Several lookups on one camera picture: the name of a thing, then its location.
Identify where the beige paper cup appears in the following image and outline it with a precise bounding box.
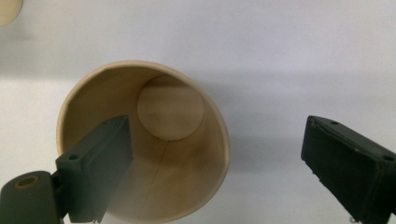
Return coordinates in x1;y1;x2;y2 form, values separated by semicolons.
56;60;232;224
0;0;24;27

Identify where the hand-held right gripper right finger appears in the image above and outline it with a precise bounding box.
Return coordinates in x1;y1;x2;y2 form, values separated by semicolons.
300;115;396;224

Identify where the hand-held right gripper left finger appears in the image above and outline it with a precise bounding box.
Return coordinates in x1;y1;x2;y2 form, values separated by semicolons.
55;115;134;224

